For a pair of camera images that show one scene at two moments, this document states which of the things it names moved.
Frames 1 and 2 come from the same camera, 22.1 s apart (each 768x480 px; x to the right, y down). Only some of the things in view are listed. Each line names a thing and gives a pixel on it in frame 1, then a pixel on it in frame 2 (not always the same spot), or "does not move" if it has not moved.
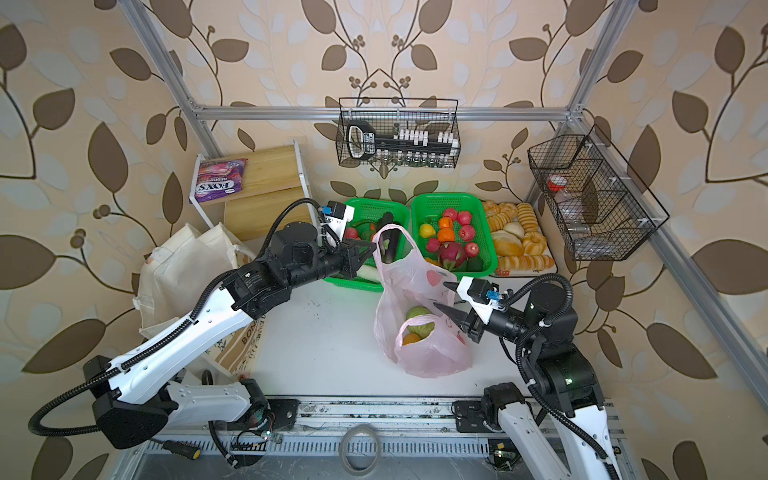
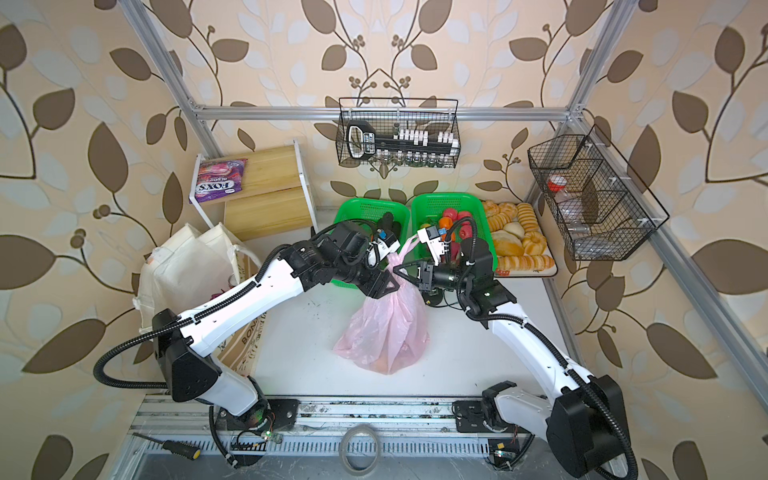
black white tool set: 407,147 does not move
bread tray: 520,242 does not move
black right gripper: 464,321 to 426,274
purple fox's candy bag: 218,178 does not move
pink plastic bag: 422,338 to 391,329
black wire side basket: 602,207 does not move
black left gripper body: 342,260 to 372,278
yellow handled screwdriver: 179,448 does not move
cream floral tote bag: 173,274 does not move
